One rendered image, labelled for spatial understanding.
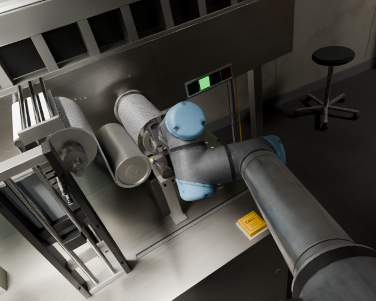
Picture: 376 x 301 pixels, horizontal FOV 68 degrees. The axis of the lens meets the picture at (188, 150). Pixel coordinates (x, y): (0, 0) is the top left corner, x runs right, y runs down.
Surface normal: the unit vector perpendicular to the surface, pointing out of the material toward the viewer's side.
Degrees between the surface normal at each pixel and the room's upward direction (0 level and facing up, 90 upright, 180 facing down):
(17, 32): 90
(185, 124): 50
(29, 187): 90
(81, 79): 90
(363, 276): 22
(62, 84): 90
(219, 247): 0
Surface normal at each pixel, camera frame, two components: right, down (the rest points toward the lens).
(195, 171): -0.04, -0.05
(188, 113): 0.25, -0.11
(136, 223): -0.19, -0.76
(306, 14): 0.36, 0.54
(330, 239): -0.10, -0.92
